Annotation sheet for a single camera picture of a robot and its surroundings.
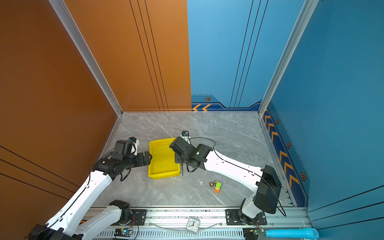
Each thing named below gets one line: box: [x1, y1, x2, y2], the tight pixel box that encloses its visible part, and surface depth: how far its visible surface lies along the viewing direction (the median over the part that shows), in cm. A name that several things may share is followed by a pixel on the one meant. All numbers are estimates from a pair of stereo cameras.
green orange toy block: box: [214, 181, 222, 194], surface depth 82 cm
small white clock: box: [186, 217, 201, 234], surface depth 71 cm
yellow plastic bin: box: [148, 138, 181, 180], surface depth 93 cm
